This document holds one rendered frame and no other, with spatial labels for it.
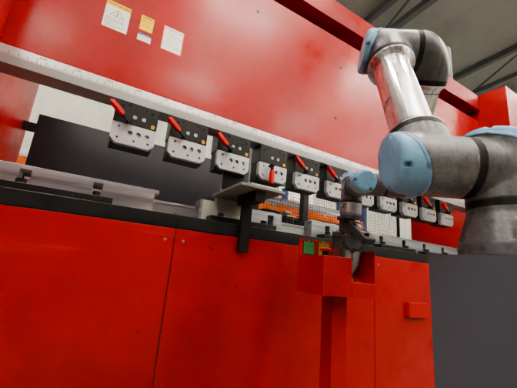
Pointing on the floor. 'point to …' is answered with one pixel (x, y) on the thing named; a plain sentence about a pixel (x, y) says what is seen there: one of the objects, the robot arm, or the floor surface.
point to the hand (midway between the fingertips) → (350, 273)
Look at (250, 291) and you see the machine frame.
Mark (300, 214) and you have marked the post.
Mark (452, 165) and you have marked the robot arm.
